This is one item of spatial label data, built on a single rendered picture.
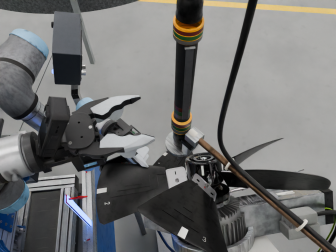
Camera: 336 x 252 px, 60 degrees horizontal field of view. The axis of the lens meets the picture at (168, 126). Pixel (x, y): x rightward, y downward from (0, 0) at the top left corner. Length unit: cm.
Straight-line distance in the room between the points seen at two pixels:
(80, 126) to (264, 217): 71
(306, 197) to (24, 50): 97
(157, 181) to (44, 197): 128
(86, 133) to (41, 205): 162
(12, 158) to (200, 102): 217
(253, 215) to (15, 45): 88
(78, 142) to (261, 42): 283
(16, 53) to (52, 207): 133
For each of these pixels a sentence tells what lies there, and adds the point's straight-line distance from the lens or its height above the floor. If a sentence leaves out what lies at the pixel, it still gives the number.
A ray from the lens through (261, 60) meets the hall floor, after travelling 303.
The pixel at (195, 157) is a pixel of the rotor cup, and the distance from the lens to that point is 96.
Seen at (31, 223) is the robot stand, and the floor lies 21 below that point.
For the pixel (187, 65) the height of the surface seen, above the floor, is 174.
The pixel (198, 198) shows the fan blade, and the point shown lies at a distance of 79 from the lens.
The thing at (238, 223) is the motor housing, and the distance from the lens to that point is 96.
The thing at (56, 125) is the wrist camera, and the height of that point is 171.
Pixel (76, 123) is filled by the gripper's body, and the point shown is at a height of 165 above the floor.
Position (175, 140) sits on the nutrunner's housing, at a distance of 67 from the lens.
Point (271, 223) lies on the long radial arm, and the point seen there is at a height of 109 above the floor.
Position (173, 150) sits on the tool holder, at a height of 145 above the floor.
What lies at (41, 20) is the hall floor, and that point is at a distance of 358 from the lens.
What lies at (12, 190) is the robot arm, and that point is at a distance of 63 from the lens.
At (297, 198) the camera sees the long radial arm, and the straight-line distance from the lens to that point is 107.
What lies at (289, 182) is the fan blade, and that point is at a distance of 91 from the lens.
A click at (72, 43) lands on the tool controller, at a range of 129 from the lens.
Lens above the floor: 207
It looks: 59 degrees down
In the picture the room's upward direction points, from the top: straight up
